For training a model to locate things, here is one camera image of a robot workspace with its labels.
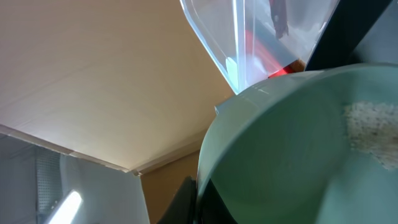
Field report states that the red snack wrapper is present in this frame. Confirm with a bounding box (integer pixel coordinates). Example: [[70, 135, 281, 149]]
[[245, 30, 284, 76]]

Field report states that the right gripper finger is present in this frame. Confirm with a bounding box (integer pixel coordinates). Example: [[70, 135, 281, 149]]
[[157, 176, 197, 224]]

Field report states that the leftover rice food waste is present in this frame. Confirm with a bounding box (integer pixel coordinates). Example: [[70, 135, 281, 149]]
[[343, 101, 397, 170]]

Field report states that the green bowl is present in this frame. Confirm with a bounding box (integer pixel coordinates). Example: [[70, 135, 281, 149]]
[[194, 64, 397, 223]]

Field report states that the red plastic serving tray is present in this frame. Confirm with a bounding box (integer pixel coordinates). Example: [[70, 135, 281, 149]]
[[269, 66, 295, 78]]

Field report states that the clear plastic waste bin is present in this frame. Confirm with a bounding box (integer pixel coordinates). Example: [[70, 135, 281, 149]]
[[180, 0, 339, 94]]

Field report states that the black rectangular tray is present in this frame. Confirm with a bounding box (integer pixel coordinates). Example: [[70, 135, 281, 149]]
[[305, 0, 392, 71]]

